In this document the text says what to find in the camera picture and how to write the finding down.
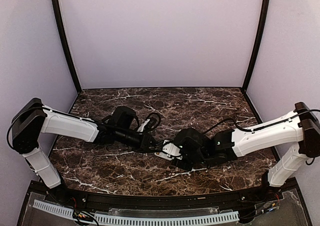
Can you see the black right frame post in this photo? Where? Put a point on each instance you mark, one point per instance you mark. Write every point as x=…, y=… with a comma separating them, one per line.
x=256, y=44

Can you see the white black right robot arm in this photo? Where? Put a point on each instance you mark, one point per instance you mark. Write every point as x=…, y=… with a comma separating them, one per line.
x=299, y=127

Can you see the black frame post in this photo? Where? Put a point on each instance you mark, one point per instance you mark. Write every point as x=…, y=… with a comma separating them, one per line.
x=256, y=44
x=65, y=45

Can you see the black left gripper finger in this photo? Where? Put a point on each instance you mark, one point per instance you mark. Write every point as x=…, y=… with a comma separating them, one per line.
x=152, y=149
x=158, y=143

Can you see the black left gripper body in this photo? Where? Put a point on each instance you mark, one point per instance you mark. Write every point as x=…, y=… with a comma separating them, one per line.
x=148, y=141

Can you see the black left frame post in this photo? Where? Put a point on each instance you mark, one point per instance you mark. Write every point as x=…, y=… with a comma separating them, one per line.
x=65, y=45

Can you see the white red remote control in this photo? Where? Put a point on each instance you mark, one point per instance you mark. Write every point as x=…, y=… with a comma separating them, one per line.
x=164, y=155

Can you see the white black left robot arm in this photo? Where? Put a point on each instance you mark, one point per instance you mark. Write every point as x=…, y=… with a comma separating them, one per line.
x=35, y=119

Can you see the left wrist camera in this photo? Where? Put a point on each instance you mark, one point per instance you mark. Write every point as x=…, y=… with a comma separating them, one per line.
x=151, y=122

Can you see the white slotted cable duct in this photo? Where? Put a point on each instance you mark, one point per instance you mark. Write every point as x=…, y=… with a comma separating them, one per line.
x=119, y=217

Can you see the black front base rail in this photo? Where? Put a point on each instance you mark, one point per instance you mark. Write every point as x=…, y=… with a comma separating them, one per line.
x=236, y=200

